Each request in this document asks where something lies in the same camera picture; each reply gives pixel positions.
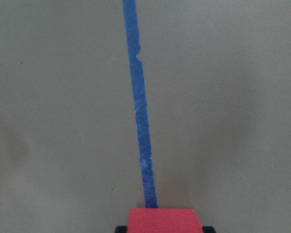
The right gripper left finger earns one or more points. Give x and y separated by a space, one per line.
120 229

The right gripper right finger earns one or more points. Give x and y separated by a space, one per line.
208 229

